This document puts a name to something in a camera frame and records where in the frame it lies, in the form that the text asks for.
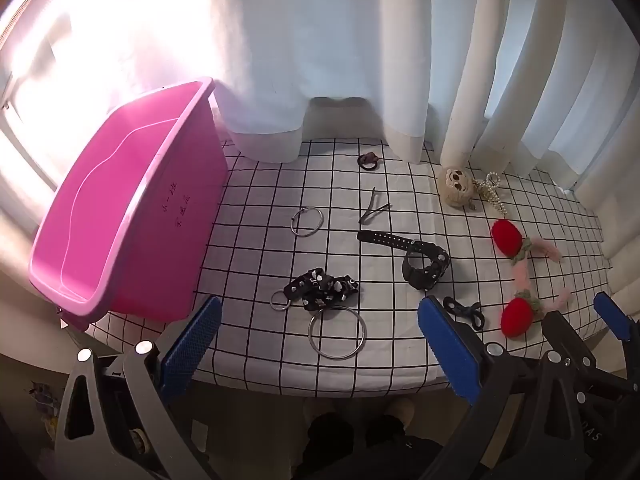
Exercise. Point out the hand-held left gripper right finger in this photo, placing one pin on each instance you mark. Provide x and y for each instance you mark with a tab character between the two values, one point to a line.
450	355

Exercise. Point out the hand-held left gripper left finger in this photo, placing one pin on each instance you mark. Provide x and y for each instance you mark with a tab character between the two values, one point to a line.
192	345

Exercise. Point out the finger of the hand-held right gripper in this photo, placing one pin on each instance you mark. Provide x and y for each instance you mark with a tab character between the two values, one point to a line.
562	332
614	317

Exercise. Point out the pink strawberry plush headband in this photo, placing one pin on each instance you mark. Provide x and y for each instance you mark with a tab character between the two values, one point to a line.
520	312

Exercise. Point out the pink plastic tub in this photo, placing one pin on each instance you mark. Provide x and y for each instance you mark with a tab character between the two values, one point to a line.
130	210

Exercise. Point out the pearl hair claw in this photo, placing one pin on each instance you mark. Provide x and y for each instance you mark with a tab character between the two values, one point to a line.
489	186

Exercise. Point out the black wrist watch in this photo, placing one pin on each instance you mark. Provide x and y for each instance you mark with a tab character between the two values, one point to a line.
425	262

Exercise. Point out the black checked white tablecloth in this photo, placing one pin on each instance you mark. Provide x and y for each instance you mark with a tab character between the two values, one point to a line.
260	270

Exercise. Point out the large silver bangle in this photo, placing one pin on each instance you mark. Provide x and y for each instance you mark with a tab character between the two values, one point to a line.
311	342

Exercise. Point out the small silver bangle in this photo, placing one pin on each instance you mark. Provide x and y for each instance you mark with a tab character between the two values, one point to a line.
295	227

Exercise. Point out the black hair pin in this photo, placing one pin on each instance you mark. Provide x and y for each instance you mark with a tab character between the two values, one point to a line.
371	210

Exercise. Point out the beige knitted skull clip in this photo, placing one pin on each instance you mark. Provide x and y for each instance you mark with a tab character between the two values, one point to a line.
457	187

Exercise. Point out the white pleated curtain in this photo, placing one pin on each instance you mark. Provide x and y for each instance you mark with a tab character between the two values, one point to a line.
540	85

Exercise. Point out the white sheer curtain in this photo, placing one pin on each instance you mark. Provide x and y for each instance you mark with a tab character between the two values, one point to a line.
310	60

